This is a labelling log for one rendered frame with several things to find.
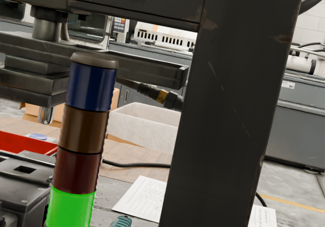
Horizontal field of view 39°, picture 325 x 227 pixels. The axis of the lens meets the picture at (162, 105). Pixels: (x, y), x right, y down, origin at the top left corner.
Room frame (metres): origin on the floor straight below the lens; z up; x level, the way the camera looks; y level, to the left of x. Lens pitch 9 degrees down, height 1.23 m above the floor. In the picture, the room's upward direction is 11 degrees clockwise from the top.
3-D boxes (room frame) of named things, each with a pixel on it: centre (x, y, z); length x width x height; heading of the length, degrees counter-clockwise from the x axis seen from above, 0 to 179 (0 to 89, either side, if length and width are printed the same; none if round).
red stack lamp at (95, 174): (0.37, 0.06, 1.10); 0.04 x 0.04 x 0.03
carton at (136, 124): (3.11, 0.01, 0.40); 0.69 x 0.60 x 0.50; 168
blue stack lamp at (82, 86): (0.37, 0.06, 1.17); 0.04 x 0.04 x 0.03
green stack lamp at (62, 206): (0.37, 0.06, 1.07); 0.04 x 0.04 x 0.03
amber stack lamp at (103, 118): (0.37, 0.06, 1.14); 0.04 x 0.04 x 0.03
